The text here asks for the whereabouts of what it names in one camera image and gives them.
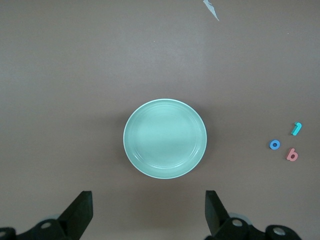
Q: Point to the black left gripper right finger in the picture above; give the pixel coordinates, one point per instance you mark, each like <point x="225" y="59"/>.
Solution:
<point x="216" y="215"/>

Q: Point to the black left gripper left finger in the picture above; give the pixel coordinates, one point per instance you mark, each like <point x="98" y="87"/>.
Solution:
<point x="75" y="217"/>

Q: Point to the blue foam letter o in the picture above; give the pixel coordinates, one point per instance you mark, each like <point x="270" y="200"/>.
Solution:
<point x="271" y="145"/>

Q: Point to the pink foam letter b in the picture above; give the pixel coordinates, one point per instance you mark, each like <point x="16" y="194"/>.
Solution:
<point x="290" y="152"/>

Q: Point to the teal foam letter j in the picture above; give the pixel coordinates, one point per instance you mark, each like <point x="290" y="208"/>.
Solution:
<point x="296" y="129"/>

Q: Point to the pale green round plate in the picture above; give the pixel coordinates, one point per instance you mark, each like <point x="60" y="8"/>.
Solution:
<point x="165" y="138"/>

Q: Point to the white paper scrap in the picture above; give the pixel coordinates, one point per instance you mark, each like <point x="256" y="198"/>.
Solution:
<point x="210" y="7"/>

